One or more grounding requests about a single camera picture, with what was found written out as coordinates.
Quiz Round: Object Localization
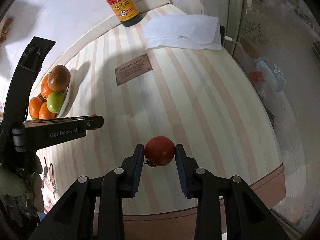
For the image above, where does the striped table mat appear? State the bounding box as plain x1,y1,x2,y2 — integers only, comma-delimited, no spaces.
30,3,287,240

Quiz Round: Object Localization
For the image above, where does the dark brown round fruit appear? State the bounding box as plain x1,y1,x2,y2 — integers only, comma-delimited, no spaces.
37,93,47,103

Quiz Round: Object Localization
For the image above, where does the white charging cable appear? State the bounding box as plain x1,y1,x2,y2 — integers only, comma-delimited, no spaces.
224,36,247,55

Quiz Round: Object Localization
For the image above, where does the white paper tissue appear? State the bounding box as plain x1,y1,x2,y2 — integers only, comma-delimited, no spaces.
142,14,222,51

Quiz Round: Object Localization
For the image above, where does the soy sauce bottle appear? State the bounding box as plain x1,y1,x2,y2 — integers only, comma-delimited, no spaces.
105,0,143,27

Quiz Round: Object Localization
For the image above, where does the green apple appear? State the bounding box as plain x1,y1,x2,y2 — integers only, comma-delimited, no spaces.
47,92,66,113

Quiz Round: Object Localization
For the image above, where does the orange tangerine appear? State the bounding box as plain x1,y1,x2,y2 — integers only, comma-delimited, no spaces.
29,97,43,118
39,102,56,120

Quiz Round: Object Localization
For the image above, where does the brown bruised apple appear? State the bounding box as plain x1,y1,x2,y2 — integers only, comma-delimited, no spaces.
48,64,71,92

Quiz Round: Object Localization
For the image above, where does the large orange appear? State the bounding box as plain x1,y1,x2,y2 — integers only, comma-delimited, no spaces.
41,75,53,99

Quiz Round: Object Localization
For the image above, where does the floral white oval plate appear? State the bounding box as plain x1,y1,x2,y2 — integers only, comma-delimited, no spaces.
56,85,71,118

